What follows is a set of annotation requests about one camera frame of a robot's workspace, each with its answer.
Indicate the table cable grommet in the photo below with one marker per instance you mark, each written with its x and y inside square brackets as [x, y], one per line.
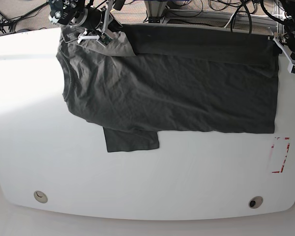
[40, 197]
[255, 202]

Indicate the dark grey T-shirt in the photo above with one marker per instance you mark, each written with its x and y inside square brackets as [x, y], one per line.
[165, 78]

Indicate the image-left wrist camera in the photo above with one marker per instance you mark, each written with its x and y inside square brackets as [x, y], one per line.
[104, 40]

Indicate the red tape rectangle marking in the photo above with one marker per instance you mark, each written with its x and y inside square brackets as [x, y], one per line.
[278, 154]

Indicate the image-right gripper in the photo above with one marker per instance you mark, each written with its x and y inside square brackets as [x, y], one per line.
[286, 45]

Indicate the left table cable grommet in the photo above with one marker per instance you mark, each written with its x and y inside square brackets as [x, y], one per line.
[40, 197]

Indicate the aluminium frame post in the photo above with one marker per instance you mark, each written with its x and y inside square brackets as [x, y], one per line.
[155, 9]

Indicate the right table cable grommet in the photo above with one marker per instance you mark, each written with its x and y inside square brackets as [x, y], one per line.
[255, 202]

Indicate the black tripod stand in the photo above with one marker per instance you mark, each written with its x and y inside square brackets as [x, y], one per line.
[8, 25]

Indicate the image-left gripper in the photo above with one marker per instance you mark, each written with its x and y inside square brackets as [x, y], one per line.
[97, 22]

